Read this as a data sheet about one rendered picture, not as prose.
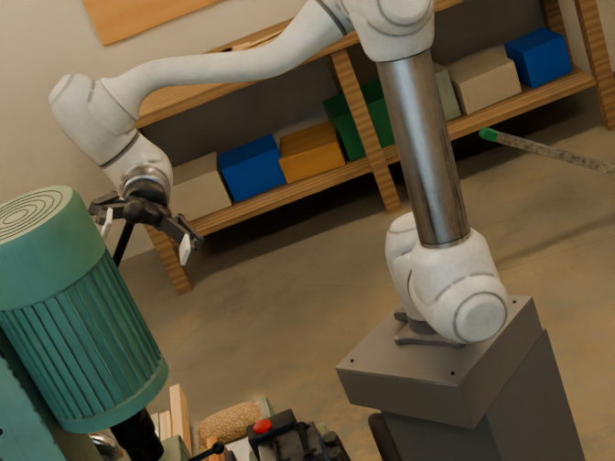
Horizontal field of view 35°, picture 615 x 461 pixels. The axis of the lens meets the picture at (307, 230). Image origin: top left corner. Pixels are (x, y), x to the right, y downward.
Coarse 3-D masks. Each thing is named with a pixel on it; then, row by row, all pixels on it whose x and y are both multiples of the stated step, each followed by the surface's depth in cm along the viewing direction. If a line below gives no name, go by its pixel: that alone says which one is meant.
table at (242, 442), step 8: (256, 400) 181; (264, 400) 180; (264, 408) 177; (264, 416) 175; (192, 432) 179; (192, 440) 177; (232, 440) 172; (240, 440) 172; (192, 448) 175; (232, 448) 170; (240, 448) 170; (248, 448) 169; (192, 456) 172; (240, 456) 167; (248, 456) 167
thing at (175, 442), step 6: (168, 438) 149; (174, 438) 149; (180, 438) 149; (162, 444) 149; (168, 444) 148; (174, 444) 148; (180, 444) 148; (168, 450) 147; (174, 450) 146; (180, 450) 146; (186, 450) 149; (126, 456) 149; (162, 456) 146; (168, 456) 145; (174, 456) 145; (180, 456) 144; (186, 456) 147
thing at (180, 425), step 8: (176, 384) 188; (176, 392) 185; (176, 400) 183; (184, 400) 186; (176, 408) 181; (184, 408) 183; (176, 416) 178; (184, 416) 180; (176, 424) 176; (184, 424) 177; (176, 432) 174; (184, 432) 174; (184, 440) 171
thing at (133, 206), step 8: (128, 208) 144; (136, 208) 144; (144, 208) 145; (128, 216) 144; (136, 216) 144; (144, 216) 145; (128, 224) 146; (128, 232) 146; (120, 240) 147; (128, 240) 147; (120, 248) 147; (120, 256) 147
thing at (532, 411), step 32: (544, 352) 219; (512, 384) 209; (544, 384) 220; (384, 416) 224; (512, 416) 210; (544, 416) 220; (416, 448) 224; (448, 448) 216; (480, 448) 209; (512, 448) 210; (544, 448) 221; (576, 448) 233
